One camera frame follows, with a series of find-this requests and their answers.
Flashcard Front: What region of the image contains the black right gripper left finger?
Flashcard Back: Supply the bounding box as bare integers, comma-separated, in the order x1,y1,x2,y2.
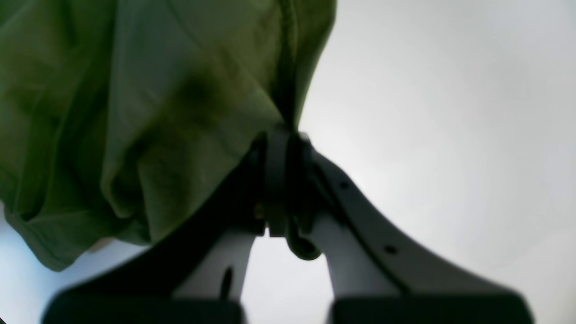
43,128,288,324

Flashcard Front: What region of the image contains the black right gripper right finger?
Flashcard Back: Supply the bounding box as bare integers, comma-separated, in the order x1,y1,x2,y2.
288,133,534,324

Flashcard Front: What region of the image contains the olive green T-shirt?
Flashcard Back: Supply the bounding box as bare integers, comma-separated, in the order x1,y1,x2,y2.
0,0,337,271

